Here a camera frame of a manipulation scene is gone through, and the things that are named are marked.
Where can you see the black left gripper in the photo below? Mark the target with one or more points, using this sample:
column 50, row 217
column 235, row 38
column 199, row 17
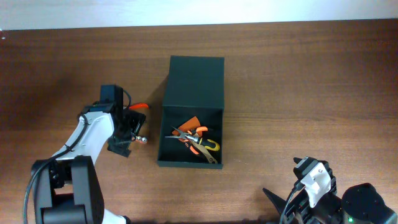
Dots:
column 120, row 146

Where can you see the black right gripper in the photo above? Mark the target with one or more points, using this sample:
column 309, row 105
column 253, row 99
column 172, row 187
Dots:
column 299, row 203

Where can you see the orange socket bit rail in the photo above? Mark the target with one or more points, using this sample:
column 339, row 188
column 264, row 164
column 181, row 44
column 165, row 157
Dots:
column 139, row 139

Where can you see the orange needle nose pliers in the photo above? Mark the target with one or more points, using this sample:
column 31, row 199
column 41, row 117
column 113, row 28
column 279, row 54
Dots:
column 189, row 134

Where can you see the orange scraper wooden handle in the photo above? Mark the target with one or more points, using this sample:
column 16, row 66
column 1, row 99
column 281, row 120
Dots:
column 195, row 149

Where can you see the yellow black screwdriver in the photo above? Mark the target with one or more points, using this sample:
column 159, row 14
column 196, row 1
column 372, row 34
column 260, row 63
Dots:
column 205, row 142

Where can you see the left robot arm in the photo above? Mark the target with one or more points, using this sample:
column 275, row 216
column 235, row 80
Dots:
column 65, row 187

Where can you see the small red cutting pliers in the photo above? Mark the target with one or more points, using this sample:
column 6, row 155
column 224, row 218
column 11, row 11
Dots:
column 138, row 106

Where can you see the dark green open box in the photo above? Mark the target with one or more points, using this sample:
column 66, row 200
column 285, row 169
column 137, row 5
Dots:
column 195, row 89

